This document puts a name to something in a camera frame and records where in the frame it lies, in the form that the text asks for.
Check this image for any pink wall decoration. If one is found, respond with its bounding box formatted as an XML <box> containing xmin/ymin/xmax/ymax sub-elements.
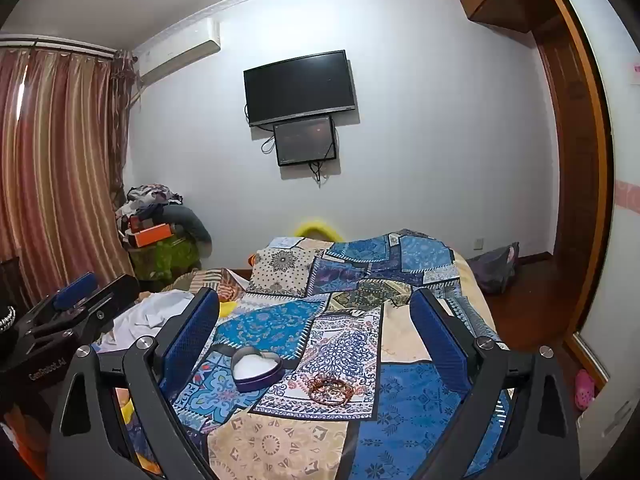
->
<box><xmin>614</xmin><ymin>177</ymin><xmax>640</xmax><ymax>207</ymax></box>

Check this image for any grey cloth bundle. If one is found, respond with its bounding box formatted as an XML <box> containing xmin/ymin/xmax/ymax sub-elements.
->
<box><xmin>165</xmin><ymin>204</ymin><xmax>213</xmax><ymax>262</ymax></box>

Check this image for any black wall television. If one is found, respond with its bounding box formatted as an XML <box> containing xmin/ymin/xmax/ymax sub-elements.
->
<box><xmin>243</xmin><ymin>50</ymin><xmax>360</xmax><ymax>128</ymax></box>

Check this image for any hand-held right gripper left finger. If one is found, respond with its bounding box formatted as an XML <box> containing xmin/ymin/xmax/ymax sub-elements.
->
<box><xmin>47</xmin><ymin>287</ymin><xmax>221</xmax><ymax>480</ymax></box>

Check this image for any dark purple bag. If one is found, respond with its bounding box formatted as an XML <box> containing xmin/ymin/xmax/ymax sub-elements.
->
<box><xmin>466</xmin><ymin>241</ymin><xmax>521</xmax><ymax>295</ymax></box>

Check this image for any orange box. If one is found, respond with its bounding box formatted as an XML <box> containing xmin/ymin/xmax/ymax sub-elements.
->
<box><xmin>131</xmin><ymin>223</ymin><xmax>176</xmax><ymax>249</ymax></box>

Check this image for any white curtain rail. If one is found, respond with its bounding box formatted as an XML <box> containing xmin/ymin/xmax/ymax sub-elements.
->
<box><xmin>0</xmin><ymin>33</ymin><xmax>122</xmax><ymax>59</ymax></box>

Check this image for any pile of mixed clothes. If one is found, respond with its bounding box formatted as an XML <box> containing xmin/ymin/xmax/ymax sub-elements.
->
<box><xmin>114</xmin><ymin>184</ymin><xmax>187</xmax><ymax>251</ymax></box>

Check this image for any pink slipper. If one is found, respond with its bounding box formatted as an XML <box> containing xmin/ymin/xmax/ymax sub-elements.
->
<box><xmin>573</xmin><ymin>368</ymin><xmax>597</xmax><ymax>411</ymax></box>

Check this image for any purple heart-shaped box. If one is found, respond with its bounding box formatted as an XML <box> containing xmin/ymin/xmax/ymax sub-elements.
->
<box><xmin>229</xmin><ymin>347</ymin><xmax>285</xmax><ymax>394</ymax></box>

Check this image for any yellow plush item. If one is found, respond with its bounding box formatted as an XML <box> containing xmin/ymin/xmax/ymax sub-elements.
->
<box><xmin>293</xmin><ymin>217</ymin><xmax>347</xmax><ymax>242</ymax></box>

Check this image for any brown bead bracelet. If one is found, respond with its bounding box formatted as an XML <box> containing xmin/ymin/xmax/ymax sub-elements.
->
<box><xmin>305</xmin><ymin>374</ymin><xmax>354</xmax><ymax>406</ymax></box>

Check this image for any small black wall monitor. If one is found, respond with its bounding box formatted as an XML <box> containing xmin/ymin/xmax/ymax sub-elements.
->
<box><xmin>272</xmin><ymin>115</ymin><xmax>337</xmax><ymax>168</ymax></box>

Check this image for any blue patchwork blanket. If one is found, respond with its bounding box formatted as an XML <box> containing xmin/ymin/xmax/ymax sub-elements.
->
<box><xmin>117</xmin><ymin>229</ymin><xmax>512</xmax><ymax>480</ymax></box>

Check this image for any white cloth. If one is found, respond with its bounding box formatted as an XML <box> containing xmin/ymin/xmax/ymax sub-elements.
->
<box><xmin>96</xmin><ymin>289</ymin><xmax>197</xmax><ymax>357</ymax></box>

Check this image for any orange striped cloth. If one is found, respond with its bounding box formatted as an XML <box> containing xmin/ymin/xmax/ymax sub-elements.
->
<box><xmin>169</xmin><ymin>265</ymin><xmax>252</xmax><ymax>307</ymax></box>

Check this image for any brown wooden door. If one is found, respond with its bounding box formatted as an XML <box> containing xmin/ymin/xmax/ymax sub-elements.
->
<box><xmin>520</xmin><ymin>0</ymin><xmax>617</xmax><ymax>387</ymax></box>

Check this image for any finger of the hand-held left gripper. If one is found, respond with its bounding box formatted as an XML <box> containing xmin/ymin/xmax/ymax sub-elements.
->
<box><xmin>20</xmin><ymin>272</ymin><xmax>99</xmax><ymax>333</ymax></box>
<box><xmin>29</xmin><ymin>275</ymin><xmax>142</xmax><ymax>350</ymax></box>

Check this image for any striped red curtain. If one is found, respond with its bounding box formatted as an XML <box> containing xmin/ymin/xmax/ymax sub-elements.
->
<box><xmin>0</xmin><ymin>47</ymin><xmax>147</xmax><ymax>307</ymax></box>

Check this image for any white air conditioner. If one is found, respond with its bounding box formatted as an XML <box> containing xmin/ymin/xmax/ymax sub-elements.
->
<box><xmin>133</xmin><ymin>17</ymin><xmax>222</xmax><ymax>85</ymax></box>

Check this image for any green patterned cloth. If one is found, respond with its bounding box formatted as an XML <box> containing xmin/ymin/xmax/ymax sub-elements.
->
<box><xmin>128</xmin><ymin>237</ymin><xmax>202</xmax><ymax>282</ymax></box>

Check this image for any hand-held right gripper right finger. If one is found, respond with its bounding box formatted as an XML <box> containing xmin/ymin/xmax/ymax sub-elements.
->
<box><xmin>409</xmin><ymin>287</ymin><xmax>582</xmax><ymax>480</ymax></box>

